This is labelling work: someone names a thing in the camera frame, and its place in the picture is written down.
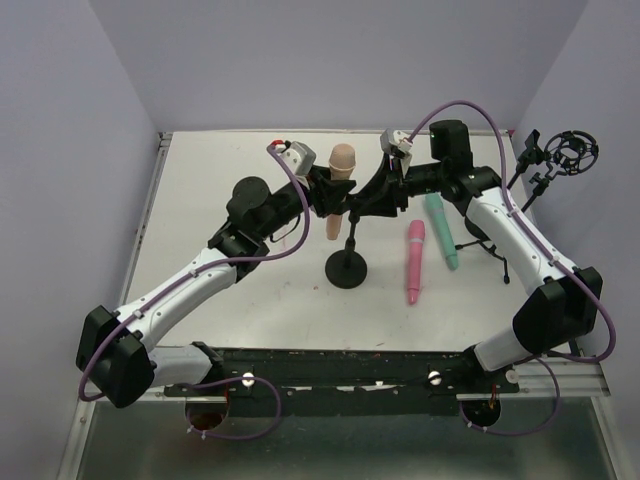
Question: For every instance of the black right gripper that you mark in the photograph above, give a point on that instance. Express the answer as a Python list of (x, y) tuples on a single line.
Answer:
[(391, 186)]

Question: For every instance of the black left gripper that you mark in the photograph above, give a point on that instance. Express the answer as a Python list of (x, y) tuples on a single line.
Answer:
[(319, 188)]

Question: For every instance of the black round-base clip stand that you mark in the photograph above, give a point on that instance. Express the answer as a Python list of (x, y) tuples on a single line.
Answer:
[(346, 268)]

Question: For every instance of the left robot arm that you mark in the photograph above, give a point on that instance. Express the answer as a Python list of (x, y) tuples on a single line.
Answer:
[(119, 351)]

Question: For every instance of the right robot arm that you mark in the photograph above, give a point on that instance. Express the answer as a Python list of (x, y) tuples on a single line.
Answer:
[(563, 298)]

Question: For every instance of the pink microphone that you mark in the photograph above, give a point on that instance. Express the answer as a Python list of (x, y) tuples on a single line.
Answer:
[(415, 237)]

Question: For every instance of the teal microphone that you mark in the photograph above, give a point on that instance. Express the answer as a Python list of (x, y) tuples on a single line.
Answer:
[(434, 208)]

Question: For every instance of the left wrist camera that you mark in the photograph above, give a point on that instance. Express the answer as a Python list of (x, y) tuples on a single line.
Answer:
[(297, 156)]

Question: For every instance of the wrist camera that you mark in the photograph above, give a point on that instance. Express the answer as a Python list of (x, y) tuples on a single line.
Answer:
[(297, 156), (396, 143)]

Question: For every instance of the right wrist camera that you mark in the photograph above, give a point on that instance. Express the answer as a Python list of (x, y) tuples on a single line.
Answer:
[(396, 143)]

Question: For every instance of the aluminium extrusion frame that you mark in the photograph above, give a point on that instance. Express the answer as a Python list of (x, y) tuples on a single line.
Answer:
[(547, 375)]

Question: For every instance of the black tripod shock-mount stand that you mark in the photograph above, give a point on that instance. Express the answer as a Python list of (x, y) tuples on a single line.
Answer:
[(568, 153)]

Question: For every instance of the black front mounting rail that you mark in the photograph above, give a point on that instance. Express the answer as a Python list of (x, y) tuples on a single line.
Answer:
[(326, 383)]

